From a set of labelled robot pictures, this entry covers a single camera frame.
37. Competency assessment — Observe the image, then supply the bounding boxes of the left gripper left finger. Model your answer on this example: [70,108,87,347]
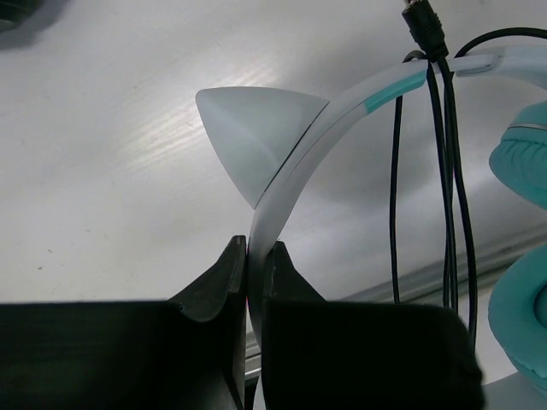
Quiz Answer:
[1,236,246,409]

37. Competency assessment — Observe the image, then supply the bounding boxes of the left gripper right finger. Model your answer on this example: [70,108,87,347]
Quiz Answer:
[262,243,485,409]

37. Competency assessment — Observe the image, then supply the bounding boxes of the teal cat-ear headphones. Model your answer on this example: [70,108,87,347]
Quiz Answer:
[196,45,546,397]

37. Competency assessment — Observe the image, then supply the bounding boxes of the thin black headphone cable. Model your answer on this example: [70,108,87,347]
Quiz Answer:
[391,0,547,343]

